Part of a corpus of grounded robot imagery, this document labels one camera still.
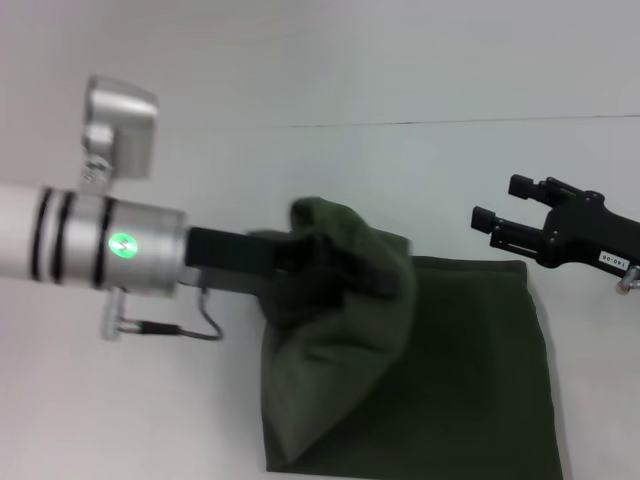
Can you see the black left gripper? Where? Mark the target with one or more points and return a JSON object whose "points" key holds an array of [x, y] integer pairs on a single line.
{"points": [[230, 252]]}

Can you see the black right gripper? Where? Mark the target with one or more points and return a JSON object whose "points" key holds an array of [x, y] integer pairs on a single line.
{"points": [[590, 235]]}

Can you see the dark green FREE t-shirt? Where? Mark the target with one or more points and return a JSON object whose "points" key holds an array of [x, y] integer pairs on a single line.
{"points": [[425, 350]]}

